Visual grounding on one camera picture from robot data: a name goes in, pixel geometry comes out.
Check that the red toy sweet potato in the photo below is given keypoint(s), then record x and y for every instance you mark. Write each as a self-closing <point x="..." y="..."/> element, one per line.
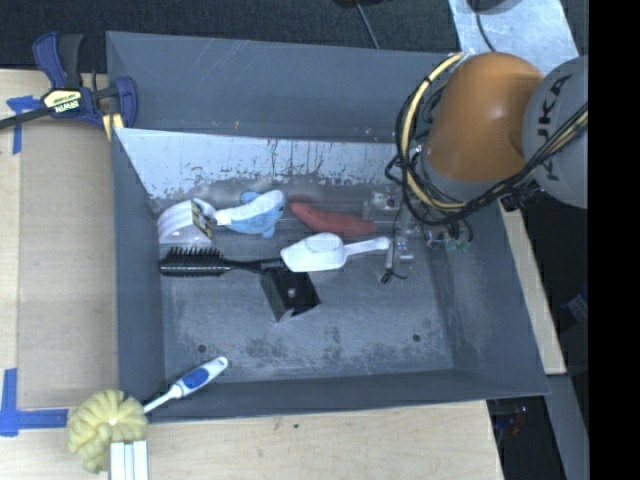
<point x="335" y="220"/>

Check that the blue and white toothbrush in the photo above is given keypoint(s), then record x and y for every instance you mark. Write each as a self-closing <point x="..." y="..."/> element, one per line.
<point x="192" y="380"/>

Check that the yellow ruffled sponge ball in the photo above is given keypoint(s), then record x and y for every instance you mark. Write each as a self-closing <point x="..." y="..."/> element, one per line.
<point x="107" y="425"/>

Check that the white plastic scoop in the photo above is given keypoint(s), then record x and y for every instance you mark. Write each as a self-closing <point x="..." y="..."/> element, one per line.
<point x="315" y="253"/>

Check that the black box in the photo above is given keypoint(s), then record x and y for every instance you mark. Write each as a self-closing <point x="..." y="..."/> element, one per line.
<point x="290" y="293"/>

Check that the black hairbrush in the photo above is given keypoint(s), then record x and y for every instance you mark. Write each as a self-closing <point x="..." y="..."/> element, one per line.
<point x="195" y="263"/>

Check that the blue and white toy whale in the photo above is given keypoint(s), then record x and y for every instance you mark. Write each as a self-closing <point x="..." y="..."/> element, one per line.
<point x="252" y="215"/>

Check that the white ribbed plastic piece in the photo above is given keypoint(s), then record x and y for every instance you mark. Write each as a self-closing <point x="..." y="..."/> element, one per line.
<point x="175" y="225"/>

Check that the grey metal bin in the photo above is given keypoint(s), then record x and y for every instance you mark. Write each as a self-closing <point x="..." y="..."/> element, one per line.
<point x="350" y="328"/>

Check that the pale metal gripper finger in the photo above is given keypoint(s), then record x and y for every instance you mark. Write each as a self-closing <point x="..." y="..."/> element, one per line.
<point x="390" y="255"/>
<point x="405" y="250"/>

